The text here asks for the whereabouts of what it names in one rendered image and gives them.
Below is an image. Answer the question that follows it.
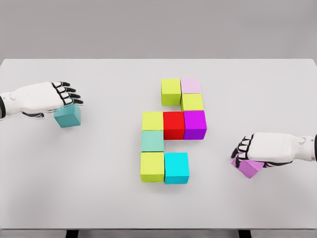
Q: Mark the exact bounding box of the red cube block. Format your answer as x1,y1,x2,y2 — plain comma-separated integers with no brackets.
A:
162,111,186,140

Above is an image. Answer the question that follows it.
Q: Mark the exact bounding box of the cyan cube block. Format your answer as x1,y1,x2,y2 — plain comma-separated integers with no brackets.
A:
164,152,190,185

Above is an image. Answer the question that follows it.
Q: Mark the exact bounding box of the pale pink cube block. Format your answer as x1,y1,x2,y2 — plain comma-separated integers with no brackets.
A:
180,78,202,95

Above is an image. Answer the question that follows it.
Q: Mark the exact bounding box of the mint green cube block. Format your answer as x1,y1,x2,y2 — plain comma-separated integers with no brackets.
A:
141,130,165,153

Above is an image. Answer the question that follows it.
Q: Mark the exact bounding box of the yellow-green cube block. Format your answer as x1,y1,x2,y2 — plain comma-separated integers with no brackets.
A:
142,111,164,131
140,151,165,183
161,78,182,107
180,93,205,112

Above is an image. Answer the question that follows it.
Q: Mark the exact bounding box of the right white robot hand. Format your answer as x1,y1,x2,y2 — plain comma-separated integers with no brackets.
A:
230,132,299,169

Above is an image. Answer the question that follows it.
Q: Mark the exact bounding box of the violet purple cube block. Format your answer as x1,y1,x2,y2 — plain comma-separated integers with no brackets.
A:
183,110,208,140

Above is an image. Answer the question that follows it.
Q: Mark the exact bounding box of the orchid purple cube block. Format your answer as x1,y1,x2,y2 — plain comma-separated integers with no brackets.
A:
231,152,265,179

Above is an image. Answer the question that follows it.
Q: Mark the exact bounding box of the teal cube block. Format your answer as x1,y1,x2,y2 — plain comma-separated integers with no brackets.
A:
53,103,82,128

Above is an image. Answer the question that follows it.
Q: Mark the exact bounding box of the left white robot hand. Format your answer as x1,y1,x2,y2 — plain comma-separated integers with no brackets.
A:
16,81,84,119

